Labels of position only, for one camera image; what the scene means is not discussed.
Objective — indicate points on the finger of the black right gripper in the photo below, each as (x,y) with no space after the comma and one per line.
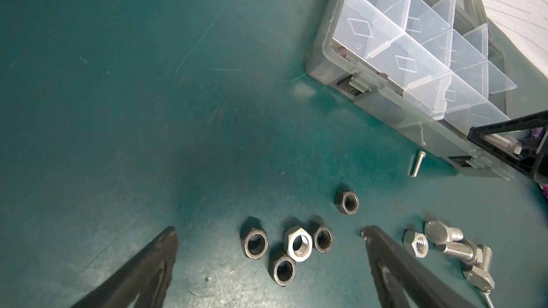
(521,143)

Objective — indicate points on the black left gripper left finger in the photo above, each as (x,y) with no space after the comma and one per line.
(143,281)

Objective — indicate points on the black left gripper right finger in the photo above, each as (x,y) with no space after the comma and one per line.
(399,277)

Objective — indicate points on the silver hex nut middle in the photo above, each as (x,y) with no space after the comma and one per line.
(416,244)

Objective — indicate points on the silver hex bolt upright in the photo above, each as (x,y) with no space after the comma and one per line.
(478,275)

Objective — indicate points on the small thin screw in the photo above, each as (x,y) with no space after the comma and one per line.
(486,296)

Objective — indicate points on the black nut single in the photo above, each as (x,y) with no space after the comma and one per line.
(347,202)

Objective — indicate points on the small silver screw by box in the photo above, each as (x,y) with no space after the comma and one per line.
(418,162)

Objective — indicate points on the grey plastic organizer box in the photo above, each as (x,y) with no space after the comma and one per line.
(426,68)

